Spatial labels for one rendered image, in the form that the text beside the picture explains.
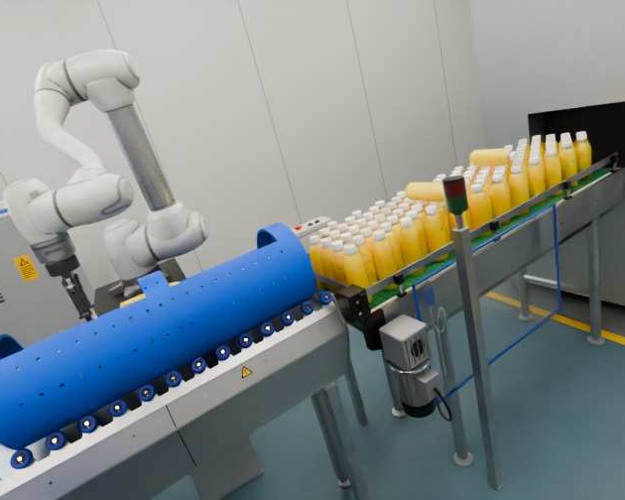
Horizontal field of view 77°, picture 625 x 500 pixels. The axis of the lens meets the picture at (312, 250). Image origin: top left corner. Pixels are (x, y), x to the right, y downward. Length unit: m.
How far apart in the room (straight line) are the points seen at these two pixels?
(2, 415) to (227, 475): 1.20
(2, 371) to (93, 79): 0.89
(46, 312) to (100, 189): 1.74
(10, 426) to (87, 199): 0.54
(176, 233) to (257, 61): 2.84
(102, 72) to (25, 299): 1.60
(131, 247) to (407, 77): 4.01
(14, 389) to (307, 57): 3.86
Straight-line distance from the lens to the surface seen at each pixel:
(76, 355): 1.13
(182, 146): 3.92
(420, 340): 1.28
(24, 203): 1.18
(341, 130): 4.49
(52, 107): 1.49
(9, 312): 2.80
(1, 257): 2.72
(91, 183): 1.12
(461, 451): 1.97
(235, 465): 2.12
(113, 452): 1.26
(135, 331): 1.12
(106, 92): 1.52
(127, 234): 1.66
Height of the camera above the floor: 1.55
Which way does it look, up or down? 19 degrees down
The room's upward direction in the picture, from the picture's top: 16 degrees counter-clockwise
